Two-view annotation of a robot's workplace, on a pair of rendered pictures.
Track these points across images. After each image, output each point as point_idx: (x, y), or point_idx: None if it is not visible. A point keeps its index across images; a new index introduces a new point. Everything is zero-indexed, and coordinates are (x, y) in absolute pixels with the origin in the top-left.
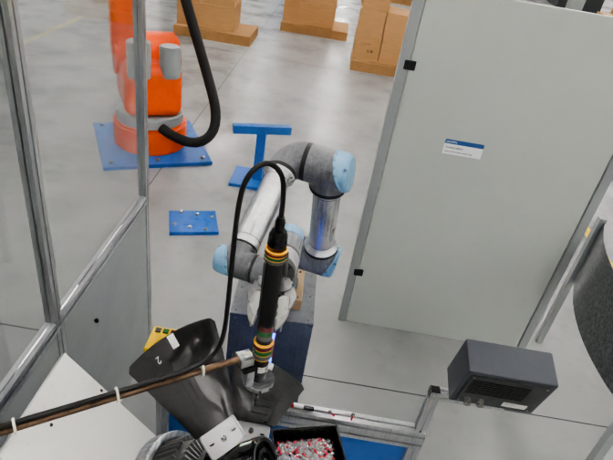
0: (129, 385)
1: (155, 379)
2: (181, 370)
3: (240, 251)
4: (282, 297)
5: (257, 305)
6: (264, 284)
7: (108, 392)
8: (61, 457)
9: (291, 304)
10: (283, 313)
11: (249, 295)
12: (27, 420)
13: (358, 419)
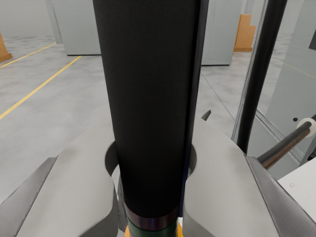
0: (304, 127)
1: (288, 137)
2: (271, 151)
3: None
4: (68, 233)
5: (199, 144)
6: None
7: (315, 119)
8: (315, 192)
9: (27, 184)
10: (88, 132)
11: (277, 191)
12: None
13: None
